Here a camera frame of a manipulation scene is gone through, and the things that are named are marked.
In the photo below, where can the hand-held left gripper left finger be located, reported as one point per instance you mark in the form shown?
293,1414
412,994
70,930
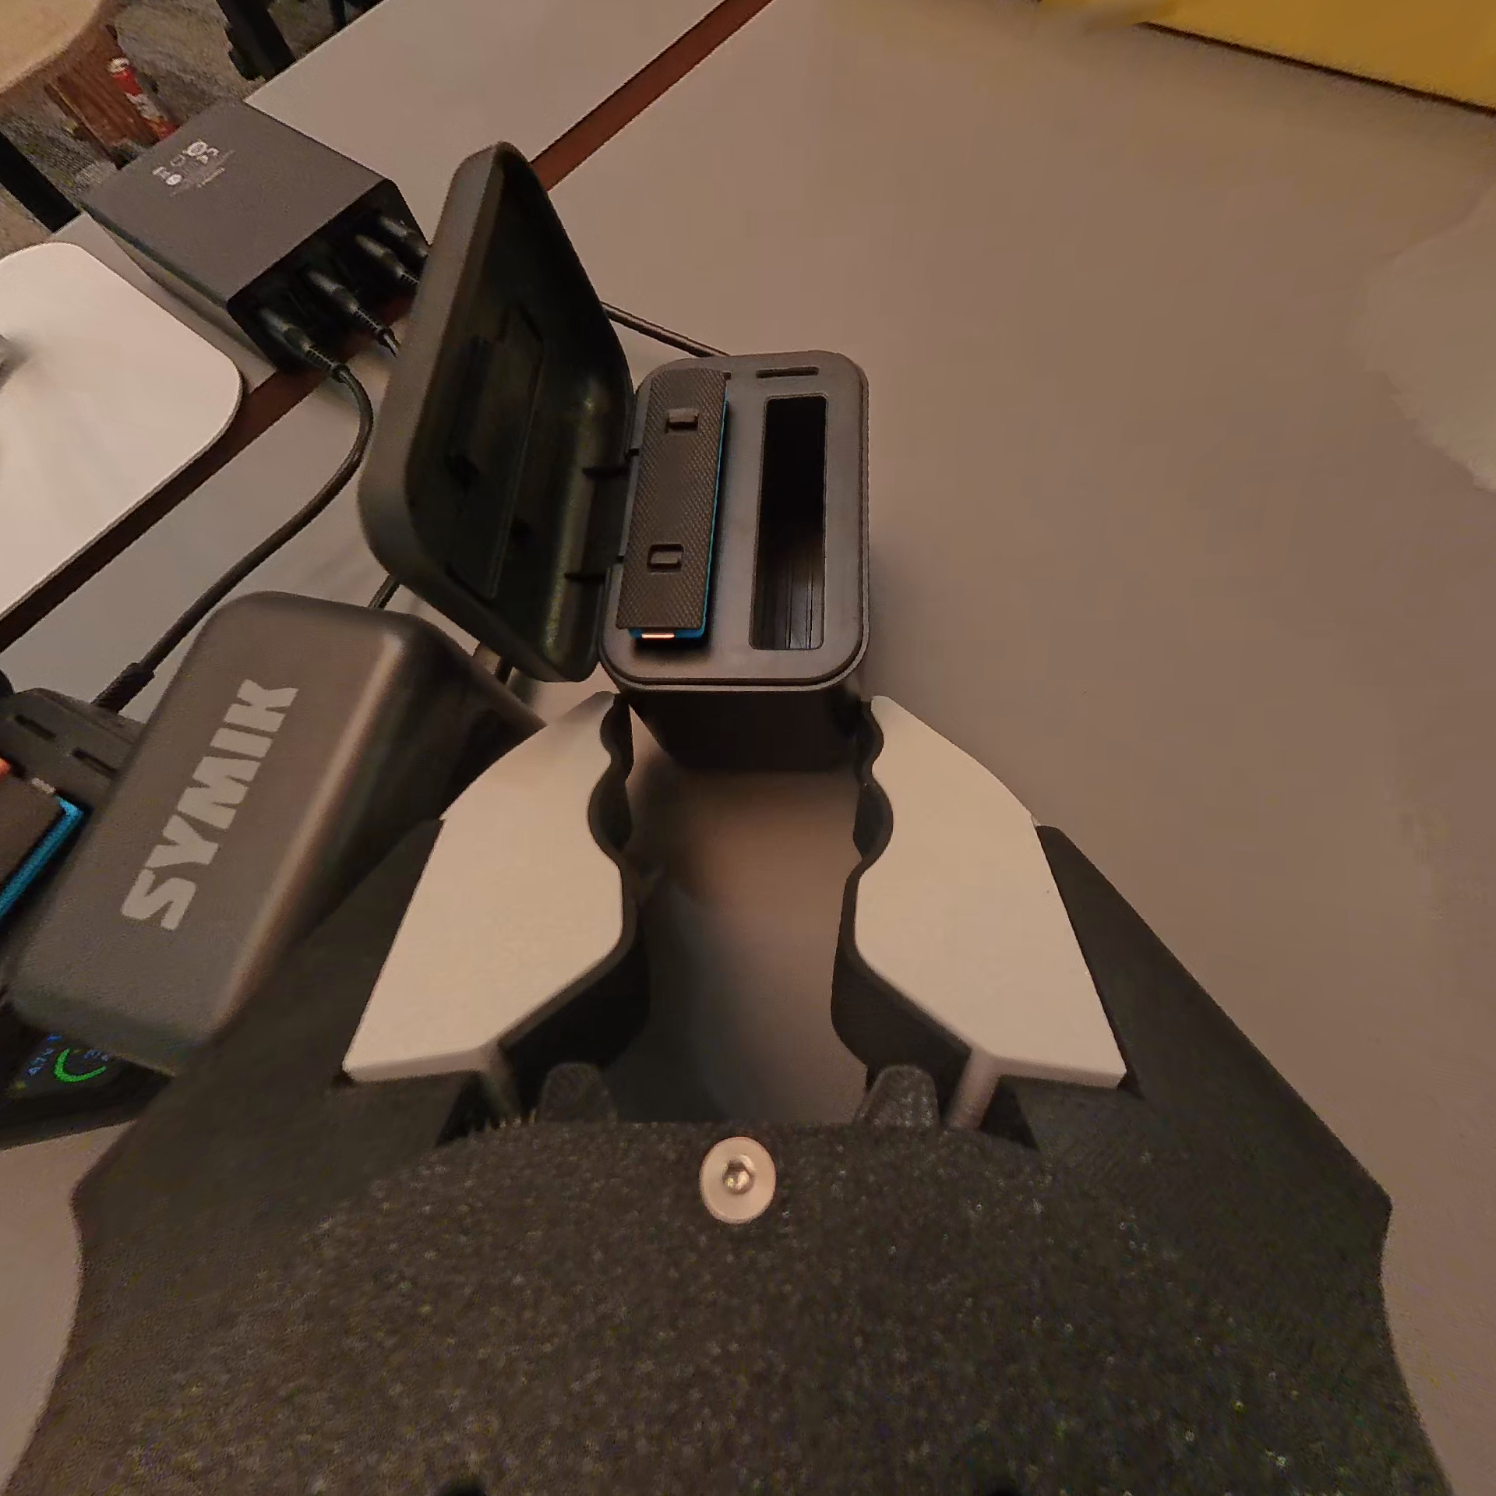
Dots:
503,912

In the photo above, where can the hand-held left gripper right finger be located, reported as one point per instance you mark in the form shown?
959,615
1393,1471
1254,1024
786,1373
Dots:
969,923

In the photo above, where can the black battery with blue edge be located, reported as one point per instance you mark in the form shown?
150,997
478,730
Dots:
29,841
672,502

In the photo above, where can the plain black battery charger case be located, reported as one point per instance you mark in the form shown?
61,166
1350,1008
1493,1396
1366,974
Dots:
503,444

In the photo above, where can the black charger case holding batteries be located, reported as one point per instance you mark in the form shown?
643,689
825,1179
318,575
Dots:
70,730

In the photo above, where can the black charger case printed lid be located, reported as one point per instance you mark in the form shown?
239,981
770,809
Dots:
269,794

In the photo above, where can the white rounded pad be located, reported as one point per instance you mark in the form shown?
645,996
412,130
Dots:
106,433

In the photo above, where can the black multi-port charging hub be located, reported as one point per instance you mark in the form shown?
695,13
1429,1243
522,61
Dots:
234,221

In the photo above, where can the red can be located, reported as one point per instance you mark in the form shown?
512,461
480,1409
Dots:
120,79

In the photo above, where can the yellow bin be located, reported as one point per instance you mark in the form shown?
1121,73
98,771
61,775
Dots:
1343,46

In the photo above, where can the beige round stool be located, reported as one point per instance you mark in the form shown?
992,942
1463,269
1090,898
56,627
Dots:
47,41

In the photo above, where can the black chair frame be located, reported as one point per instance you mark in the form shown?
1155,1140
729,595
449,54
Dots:
264,34

